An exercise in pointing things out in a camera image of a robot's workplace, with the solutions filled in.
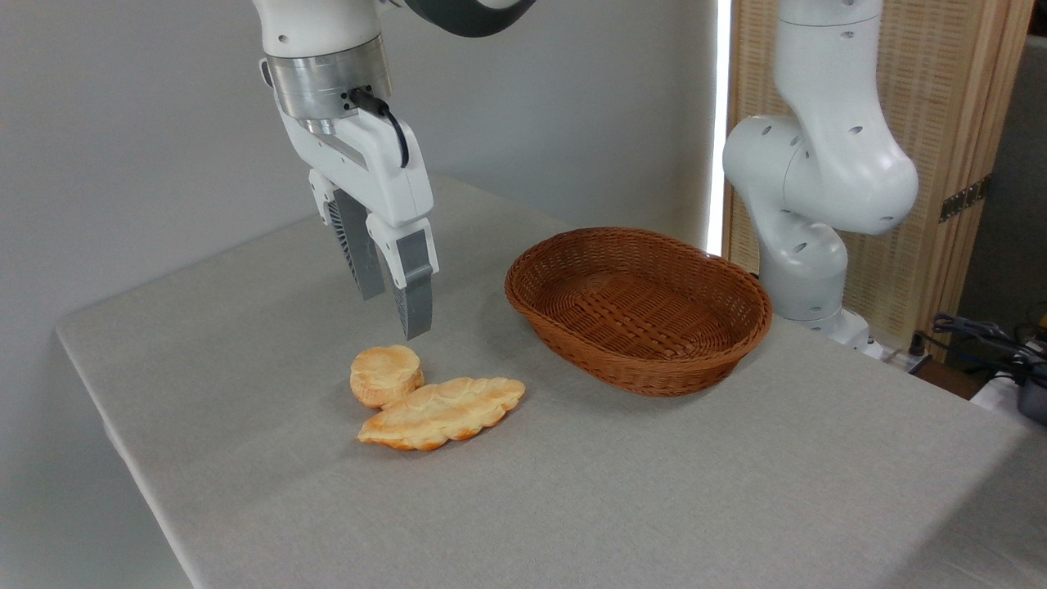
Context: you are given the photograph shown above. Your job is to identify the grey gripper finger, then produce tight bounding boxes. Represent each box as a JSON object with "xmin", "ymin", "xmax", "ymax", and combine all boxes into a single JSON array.
[
  {"xmin": 308, "ymin": 169, "xmax": 387, "ymax": 301},
  {"xmin": 366, "ymin": 213, "xmax": 440, "ymax": 341}
]

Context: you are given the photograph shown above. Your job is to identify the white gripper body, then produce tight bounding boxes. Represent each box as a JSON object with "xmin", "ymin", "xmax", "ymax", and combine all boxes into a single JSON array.
[{"xmin": 278, "ymin": 106, "xmax": 436, "ymax": 230}]

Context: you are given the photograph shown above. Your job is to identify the round bread bun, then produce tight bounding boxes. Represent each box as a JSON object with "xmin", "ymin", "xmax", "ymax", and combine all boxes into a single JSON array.
[{"xmin": 350, "ymin": 344, "xmax": 425, "ymax": 410}]

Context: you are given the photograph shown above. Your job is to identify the long leaf-shaped bread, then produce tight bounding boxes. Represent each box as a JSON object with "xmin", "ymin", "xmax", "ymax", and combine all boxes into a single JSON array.
[{"xmin": 357, "ymin": 376, "xmax": 527, "ymax": 452}]

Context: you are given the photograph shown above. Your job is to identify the brown oval wicker basket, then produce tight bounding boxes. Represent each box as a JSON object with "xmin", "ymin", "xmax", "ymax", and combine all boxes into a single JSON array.
[{"xmin": 504, "ymin": 227, "xmax": 773, "ymax": 398}]

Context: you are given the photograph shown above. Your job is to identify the grey tablecloth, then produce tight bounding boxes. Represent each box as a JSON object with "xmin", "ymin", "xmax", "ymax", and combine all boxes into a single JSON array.
[{"xmin": 56, "ymin": 172, "xmax": 1047, "ymax": 589}]

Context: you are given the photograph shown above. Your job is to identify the metal screen hinge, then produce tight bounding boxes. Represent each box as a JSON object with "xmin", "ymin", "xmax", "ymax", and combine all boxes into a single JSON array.
[{"xmin": 939, "ymin": 175, "xmax": 992, "ymax": 223}]

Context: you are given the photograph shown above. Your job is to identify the wooden folding screen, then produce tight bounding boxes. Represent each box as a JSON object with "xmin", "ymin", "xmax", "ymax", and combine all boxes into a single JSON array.
[{"xmin": 724, "ymin": 0, "xmax": 1036, "ymax": 361}]

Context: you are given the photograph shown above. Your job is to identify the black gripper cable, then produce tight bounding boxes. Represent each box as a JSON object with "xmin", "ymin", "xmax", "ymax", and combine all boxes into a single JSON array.
[{"xmin": 350, "ymin": 87, "xmax": 411, "ymax": 169}]

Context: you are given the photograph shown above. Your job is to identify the dark cable bundle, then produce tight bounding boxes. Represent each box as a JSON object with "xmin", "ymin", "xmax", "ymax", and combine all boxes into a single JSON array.
[{"xmin": 914, "ymin": 312, "xmax": 1047, "ymax": 385}]

